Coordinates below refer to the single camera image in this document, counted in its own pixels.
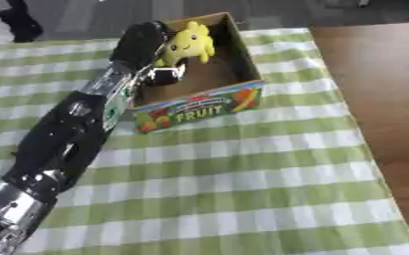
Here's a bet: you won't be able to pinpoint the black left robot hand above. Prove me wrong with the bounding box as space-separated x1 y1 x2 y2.
107 20 189 86

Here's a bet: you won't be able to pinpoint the yellow star soft toy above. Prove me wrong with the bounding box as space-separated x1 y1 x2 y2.
155 20 218 68

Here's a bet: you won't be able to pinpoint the cardboard box with fruit print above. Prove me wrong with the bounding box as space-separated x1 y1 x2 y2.
125 11 267 134

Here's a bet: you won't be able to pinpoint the person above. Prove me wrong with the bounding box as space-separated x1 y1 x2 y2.
0 0 46 44

